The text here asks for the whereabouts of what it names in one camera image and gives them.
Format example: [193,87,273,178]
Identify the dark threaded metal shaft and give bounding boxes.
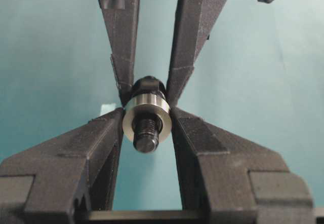
[132,76,166,153]

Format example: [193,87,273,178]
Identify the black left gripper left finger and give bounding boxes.
[1,108,124,223]

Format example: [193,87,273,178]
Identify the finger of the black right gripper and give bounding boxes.
[98,0,140,106]
[167,0,227,107]

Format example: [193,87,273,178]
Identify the silver metal washer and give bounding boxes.
[122,93,172,142]

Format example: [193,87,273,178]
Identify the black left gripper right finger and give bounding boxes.
[171,108,315,223]

